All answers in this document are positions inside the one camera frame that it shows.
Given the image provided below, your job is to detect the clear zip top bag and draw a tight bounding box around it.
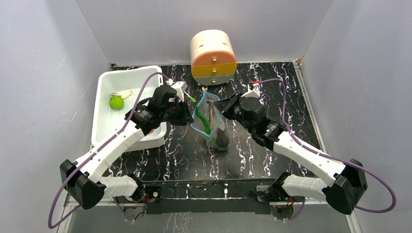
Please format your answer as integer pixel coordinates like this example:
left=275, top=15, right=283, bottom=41
left=191, top=87, right=229, bottom=151

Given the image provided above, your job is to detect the green toy chili pepper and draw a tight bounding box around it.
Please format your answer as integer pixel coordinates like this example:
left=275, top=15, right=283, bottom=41
left=194, top=107, right=211, bottom=135

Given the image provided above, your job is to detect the grey toy fish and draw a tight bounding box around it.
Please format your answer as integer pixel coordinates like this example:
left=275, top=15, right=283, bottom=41
left=207, top=100, right=218, bottom=131

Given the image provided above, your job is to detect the green white pen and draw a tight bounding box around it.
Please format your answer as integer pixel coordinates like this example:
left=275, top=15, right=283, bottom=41
left=184, top=91, right=197, bottom=103

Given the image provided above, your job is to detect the round orange drawer cabinet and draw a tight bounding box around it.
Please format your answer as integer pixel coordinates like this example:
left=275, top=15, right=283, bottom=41
left=189, top=30, right=237, bottom=86

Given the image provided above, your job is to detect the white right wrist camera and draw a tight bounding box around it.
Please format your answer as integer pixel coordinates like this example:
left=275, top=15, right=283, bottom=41
left=241, top=81, right=261, bottom=99

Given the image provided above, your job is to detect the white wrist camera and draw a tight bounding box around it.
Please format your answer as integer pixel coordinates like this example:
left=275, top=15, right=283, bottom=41
left=166, top=79, right=188, bottom=102
left=241, top=81, right=261, bottom=99

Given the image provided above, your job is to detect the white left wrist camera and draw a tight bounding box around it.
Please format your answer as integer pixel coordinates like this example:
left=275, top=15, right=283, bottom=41
left=166, top=79, right=188, bottom=102

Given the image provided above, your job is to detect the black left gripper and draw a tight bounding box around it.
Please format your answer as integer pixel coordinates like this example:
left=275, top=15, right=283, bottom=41
left=161, top=99, right=194, bottom=127

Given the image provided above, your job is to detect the cream toy garlic piece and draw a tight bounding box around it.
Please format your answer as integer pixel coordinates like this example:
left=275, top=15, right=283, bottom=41
left=111, top=91, right=133, bottom=100

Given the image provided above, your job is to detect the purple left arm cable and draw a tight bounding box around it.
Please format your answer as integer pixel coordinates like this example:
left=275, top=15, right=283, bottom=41
left=48, top=72, right=171, bottom=230

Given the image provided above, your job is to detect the white plastic bin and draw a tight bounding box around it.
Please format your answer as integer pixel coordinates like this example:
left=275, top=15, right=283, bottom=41
left=91, top=66, right=167, bottom=151

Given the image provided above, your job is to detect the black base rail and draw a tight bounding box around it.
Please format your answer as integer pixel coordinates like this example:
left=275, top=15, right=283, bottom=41
left=114, top=179, right=307, bottom=222

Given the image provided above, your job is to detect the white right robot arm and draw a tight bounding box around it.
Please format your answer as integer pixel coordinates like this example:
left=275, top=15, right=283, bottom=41
left=214, top=93, right=367, bottom=215

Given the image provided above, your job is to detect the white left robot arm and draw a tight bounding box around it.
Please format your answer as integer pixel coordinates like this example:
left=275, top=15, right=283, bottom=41
left=60, top=81, right=193, bottom=210

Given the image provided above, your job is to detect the green toy apple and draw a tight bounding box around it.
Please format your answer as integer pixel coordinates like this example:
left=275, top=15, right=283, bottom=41
left=109, top=96, right=124, bottom=110

